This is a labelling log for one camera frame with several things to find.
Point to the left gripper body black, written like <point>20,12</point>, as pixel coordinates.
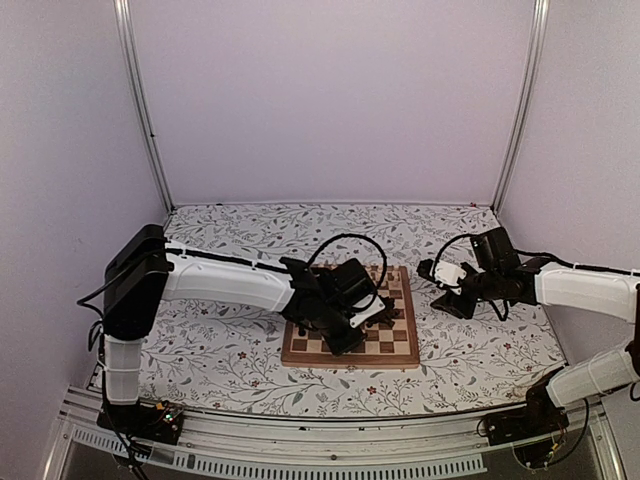
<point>326,325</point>

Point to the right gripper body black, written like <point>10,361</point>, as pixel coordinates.
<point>488,285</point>

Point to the wooden chess board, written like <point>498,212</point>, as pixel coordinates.
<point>383,348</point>

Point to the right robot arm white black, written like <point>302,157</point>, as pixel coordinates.
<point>595,293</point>

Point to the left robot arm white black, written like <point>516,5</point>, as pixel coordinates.
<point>151,269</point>

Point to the row of white pieces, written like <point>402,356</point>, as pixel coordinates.
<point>385,280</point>

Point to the pile of dark pieces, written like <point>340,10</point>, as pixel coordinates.
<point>386,316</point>

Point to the floral patterned table mat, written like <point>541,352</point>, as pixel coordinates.
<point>228,357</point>

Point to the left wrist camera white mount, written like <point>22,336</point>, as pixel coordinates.
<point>363,310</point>

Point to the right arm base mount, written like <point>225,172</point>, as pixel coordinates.
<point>539,416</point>

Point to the front aluminium rail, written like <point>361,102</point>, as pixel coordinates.
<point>225,445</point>

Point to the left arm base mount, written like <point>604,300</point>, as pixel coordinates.
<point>142,420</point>

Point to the right aluminium frame post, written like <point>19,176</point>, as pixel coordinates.
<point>532,64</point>

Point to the aluminium frame post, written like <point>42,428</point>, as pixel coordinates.
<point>532,64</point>
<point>126,35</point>

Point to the left aluminium frame post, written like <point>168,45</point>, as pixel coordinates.
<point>126,35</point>

